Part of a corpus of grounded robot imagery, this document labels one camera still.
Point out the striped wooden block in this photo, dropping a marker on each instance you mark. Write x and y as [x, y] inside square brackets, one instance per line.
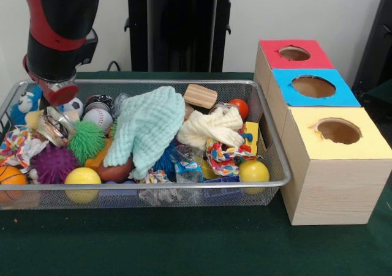
[200, 95]

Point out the cream cloth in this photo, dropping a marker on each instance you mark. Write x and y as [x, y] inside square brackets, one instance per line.
[211, 129]

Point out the dark green table cloth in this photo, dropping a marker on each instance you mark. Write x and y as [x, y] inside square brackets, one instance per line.
[183, 242]

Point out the clear plastic jar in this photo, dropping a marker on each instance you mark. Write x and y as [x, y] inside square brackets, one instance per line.
[56, 129]

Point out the red ball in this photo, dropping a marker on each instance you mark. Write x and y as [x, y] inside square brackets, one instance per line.
[240, 106]

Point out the blue spiky puffer toy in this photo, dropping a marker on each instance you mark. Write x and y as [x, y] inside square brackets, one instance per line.
[26, 104]

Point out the black chair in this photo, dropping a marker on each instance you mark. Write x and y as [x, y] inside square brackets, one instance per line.
[376, 49]

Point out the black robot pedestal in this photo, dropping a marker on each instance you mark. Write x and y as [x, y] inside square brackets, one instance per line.
[171, 37]

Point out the purple spiky ball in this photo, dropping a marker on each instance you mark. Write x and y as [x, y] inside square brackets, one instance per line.
[53, 164]

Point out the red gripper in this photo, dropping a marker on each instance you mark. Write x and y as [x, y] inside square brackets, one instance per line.
[62, 95]

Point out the mint green cloth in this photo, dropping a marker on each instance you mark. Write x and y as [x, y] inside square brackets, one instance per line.
[147, 129]

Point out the toy soccer ball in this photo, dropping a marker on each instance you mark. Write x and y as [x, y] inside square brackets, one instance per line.
[75, 105]

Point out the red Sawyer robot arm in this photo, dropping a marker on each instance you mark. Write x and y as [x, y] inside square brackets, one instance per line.
[61, 22]

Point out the polka dot cloth toy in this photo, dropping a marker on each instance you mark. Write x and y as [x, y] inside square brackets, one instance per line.
[225, 158]
[18, 146]

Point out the orange toy basketball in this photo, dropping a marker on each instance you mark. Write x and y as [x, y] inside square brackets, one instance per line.
[12, 176]

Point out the yellow plush duck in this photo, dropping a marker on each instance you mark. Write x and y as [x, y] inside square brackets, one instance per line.
[33, 117]

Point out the clear mesh bin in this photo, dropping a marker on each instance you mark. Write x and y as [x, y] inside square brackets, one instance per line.
[269, 159]

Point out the wooden box with three holes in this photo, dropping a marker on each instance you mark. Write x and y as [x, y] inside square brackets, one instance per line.
[333, 184]

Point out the white toy baseball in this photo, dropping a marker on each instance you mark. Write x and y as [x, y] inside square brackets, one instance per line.
[98, 118]

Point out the yellow ball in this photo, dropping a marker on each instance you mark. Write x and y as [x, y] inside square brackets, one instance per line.
[254, 172]
[82, 178]

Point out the green spiky puffer toy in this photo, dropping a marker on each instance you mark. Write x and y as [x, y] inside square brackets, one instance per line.
[87, 141]

